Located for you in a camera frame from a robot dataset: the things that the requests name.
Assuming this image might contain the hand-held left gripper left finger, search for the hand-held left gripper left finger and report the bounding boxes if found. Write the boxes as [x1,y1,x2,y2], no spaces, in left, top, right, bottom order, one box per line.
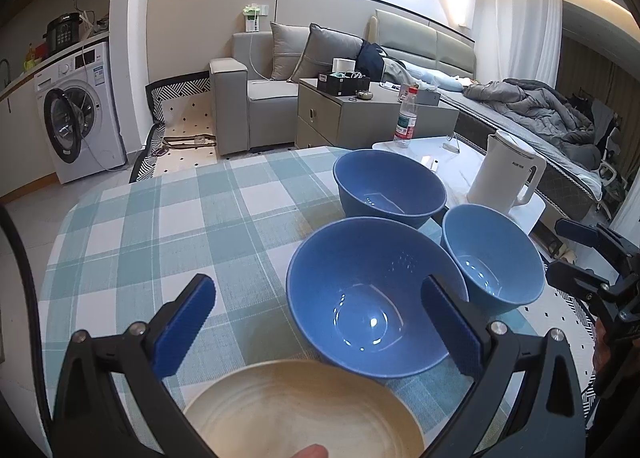
[50,274,217,458]

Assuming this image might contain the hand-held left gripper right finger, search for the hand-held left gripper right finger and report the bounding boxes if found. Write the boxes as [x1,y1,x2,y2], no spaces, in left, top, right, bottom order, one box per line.
[421,274,588,458]

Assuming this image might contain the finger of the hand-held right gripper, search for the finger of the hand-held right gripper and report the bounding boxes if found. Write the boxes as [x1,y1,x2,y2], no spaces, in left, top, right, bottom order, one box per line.
[556,217,640,285]
[545,260,627,320]

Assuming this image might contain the blue bowl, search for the blue bowl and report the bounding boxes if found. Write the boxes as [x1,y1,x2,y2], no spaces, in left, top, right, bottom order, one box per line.
[286,217,471,380]
[333,149,447,230]
[441,204,546,316]

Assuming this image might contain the cream plate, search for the cream plate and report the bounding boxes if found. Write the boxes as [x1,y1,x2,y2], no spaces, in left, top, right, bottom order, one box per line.
[182,360,426,458]

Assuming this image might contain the white electric kettle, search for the white electric kettle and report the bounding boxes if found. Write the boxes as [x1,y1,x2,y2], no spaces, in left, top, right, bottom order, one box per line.
[467,129,547,213]

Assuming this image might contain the checked tablecloth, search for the checked tablecloth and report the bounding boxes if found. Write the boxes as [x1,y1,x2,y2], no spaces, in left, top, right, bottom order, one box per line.
[39,145,531,458]

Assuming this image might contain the grey down jacket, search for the grey down jacket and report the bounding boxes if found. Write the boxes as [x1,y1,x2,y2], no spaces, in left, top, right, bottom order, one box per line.
[462,79,608,164]

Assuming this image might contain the bed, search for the bed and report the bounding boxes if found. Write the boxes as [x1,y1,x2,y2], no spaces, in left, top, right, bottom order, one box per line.
[400,63,621,219]

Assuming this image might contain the floor power strip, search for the floor power strip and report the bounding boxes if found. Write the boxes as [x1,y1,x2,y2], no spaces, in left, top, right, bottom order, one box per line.
[162,134,217,149]

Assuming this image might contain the clear water bottle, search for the clear water bottle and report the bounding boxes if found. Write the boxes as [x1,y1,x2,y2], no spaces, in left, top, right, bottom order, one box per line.
[393,85,420,148]

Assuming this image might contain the light blue pillow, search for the light blue pillow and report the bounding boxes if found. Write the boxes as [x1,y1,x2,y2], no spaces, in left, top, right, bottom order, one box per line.
[400,63,466,90]

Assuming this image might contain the white curtain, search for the white curtain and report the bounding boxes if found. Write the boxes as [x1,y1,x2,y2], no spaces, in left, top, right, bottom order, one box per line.
[487,0,563,89]

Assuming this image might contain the grey sofa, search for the grey sofa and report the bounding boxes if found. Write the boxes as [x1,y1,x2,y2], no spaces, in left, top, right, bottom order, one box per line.
[209,30,351,156]

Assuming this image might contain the grey side cabinet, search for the grey side cabinet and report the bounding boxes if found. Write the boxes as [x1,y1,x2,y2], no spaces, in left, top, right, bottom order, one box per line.
[295,78,460,151]

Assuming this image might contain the white washing machine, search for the white washing machine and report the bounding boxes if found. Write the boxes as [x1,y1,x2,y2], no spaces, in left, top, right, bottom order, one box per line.
[34,41,127,185]

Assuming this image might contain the padded bed headboard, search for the padded bed headboard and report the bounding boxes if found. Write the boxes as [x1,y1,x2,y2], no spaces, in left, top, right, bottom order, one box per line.
[367,9,476,84]

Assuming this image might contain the dark blue clothing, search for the dark blue clothing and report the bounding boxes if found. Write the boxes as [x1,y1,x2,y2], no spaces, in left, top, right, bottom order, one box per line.
[357,40,388,79]

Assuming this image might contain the black box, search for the black box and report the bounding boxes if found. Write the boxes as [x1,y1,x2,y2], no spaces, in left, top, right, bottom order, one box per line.
[316,72,372,96]

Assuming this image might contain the grey pillow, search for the grey pillow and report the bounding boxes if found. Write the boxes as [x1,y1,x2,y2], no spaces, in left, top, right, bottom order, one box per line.
[290,23,368,85]
[270,21,313,83]

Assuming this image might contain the black pressure cooker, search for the black pressure cooker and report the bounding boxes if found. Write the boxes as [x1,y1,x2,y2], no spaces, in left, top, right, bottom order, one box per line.
[46,13,83,58]

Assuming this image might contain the black cable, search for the black cable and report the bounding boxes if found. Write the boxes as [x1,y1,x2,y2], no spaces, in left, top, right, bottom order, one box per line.
[0,205,53,431]

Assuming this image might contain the wall outlet with charger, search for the wall outlet with charger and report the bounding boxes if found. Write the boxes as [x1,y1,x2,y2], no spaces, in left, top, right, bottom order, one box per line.
[241,3,268,33]

